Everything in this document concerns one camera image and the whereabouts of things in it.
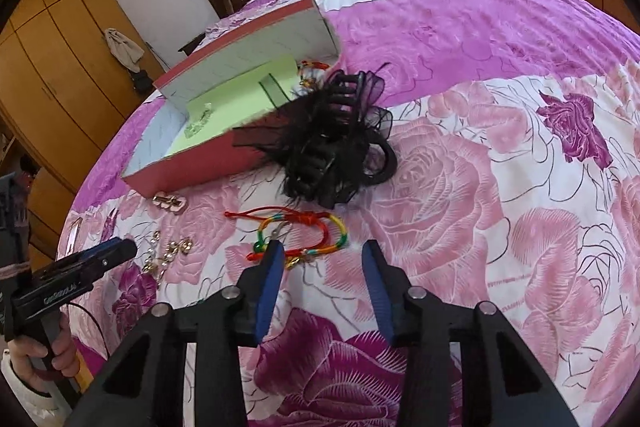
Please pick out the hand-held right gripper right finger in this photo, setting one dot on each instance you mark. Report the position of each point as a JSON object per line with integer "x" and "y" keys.
{"x": 377, "y": 287}

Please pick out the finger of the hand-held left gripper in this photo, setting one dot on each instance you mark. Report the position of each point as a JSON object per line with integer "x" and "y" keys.
{"x": 107, "y": 251}

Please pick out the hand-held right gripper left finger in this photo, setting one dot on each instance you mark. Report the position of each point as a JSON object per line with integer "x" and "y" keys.
{"x": 267, "y": 287}

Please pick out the gold pearl earring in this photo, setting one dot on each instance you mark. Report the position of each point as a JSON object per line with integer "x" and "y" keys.
{"x": 156, "y": 268}
{"x": 155, "y": 237}

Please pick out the gold flower earring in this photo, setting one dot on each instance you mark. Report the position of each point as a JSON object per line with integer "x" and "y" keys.
{"x": 184, "y": 246}

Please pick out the pink hair clip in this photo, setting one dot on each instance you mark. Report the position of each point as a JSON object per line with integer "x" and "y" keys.
{"x": 170, "y": 202}

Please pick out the red cardboard box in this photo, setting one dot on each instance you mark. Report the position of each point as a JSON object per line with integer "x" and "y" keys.
{"x": 165, "y": 179}

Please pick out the black feather hair claw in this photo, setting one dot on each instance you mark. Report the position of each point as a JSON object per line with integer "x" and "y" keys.
{"x": 325, "y": 147}

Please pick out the person's left forearm white sleeve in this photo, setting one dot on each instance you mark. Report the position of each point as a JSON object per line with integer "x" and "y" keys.
{"x": 22, "y": 402}

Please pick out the person's left hand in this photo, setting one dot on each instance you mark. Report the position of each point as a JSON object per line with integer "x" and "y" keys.
{"x": 62, "y": 352}

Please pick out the pink floral bedspread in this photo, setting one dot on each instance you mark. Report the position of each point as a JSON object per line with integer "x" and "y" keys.
{"x": 500, "y": 187}

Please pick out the dark hanging bag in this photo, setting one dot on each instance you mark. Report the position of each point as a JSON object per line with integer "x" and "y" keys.
{"x": 141, "y": 82}

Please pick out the orange wooden wardrobe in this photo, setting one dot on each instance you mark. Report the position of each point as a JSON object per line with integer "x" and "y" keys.
{"x": 55, "y": 72}

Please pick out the beige hanging cloth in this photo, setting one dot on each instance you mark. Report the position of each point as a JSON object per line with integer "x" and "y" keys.
{"x": 122, "y": 49}

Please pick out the dark wooden nightstand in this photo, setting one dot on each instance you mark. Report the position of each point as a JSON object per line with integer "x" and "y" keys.
{"x": 192, "y": 44}

